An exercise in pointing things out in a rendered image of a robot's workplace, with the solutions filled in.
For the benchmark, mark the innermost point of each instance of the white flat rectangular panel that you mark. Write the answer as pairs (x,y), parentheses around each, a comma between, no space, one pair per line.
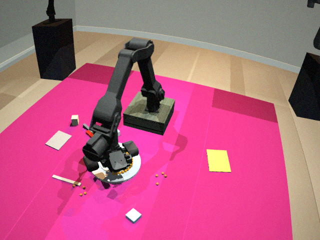
(58,140)

